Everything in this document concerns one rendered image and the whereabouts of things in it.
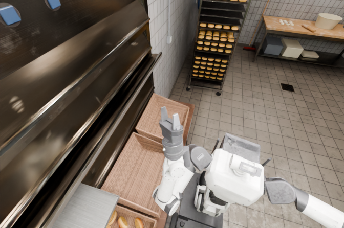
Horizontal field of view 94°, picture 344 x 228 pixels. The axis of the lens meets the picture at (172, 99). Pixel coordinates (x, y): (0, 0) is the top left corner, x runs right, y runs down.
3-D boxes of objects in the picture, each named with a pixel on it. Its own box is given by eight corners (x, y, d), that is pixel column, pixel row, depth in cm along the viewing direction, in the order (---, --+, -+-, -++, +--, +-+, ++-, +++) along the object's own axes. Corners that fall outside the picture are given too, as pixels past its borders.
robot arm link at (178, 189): (158, 196, 91) (180, 162, 95) (175, 214, 83) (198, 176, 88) (149, 197, 81) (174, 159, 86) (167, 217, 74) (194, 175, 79)
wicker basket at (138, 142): (107, 199, 140) (98, 190, 121) (136, 144, 179) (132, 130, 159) (159, 220, 131) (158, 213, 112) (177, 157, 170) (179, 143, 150)
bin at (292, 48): (281, 55, 393) (286, 47, 376) (277, 46, 428) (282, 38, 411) (297, 58, 388) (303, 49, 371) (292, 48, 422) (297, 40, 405)
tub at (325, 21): (316, 28, 347) (322, 18, 332) (309, 22, 376) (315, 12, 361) (338, 31, 339) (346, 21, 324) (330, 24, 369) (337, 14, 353)
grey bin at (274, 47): (263, 53, 401) (267, 44, 384) (261, 44, 435) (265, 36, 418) (278, 55, 395) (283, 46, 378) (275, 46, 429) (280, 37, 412)
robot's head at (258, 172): (239, 156, 78) (242, 158, 71) (257, 163, 76) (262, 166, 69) (235, 168, 77) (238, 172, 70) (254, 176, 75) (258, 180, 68)
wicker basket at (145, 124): (137, 142, 180) (133, 128, 161) (154, 106, 219) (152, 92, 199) (179, 153, 172) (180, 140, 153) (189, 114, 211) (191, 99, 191)
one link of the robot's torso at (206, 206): (199, 194, 148) (209, 175, 116) (218, 200, 145) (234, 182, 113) (196, 213, 137) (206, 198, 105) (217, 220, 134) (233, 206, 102)
